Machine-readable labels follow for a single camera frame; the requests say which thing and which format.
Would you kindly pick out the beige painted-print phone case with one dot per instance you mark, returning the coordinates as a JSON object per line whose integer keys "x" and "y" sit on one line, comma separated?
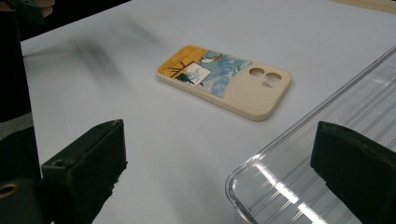
{"x": 249, "y": 93}

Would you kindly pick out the wooden board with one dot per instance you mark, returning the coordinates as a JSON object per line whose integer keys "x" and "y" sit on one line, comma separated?
{"x": 370, "y": 4}

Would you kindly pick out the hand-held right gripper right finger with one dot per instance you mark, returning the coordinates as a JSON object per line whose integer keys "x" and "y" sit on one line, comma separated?
{"x": 358, "y": 168}

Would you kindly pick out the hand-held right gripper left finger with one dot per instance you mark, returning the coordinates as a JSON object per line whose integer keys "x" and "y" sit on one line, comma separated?
{"x": 84, "y": 168}

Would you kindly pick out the clear plastic box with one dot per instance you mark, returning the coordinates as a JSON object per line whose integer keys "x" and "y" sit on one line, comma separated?
{"x": 280, "y": 186}

